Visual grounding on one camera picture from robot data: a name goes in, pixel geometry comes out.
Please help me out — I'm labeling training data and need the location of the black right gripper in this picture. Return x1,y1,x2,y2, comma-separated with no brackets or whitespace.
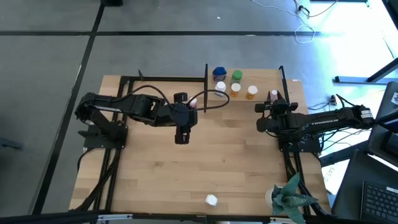
266,91,299,116

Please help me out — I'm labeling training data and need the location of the small amber pill bottle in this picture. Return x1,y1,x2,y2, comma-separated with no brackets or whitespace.
246,85,259,100

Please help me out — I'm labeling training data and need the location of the large amber pill bottle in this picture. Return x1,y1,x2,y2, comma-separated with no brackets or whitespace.
230,82,242,98

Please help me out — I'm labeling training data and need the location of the green caffeine supplement bottle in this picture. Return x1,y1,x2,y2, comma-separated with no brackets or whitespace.
230,69,244,85

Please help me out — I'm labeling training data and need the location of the white melatonin supplement bottle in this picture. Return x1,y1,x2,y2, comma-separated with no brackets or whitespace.
205,194,219,207
214,81,227,98

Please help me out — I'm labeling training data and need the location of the blue Tums antacid bottle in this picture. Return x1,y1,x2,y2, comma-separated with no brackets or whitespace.
212,66,228,83

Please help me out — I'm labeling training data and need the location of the black floor stand leg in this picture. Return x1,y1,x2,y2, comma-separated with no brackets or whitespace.
334,57,398,85

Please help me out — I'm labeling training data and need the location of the white paper sheet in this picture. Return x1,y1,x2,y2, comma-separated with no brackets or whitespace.
322,160,349,195

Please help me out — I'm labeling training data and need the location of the potted green succulent plant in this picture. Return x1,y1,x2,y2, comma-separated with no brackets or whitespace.
264,172,320,224

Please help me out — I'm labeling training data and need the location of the black laptop keyboard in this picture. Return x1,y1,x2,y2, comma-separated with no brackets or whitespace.
360,181,398,224

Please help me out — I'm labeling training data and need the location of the black metal table frame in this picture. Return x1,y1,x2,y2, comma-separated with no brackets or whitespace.
74,70,312,218

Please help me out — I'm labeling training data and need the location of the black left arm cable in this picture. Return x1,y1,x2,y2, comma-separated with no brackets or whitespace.
118,84,231,111

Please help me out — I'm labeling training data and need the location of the white floor cable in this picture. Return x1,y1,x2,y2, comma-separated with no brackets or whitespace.
250,0,340,44

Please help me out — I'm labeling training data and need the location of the black rig frame beam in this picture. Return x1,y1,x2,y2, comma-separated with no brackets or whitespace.
0,210,312,224

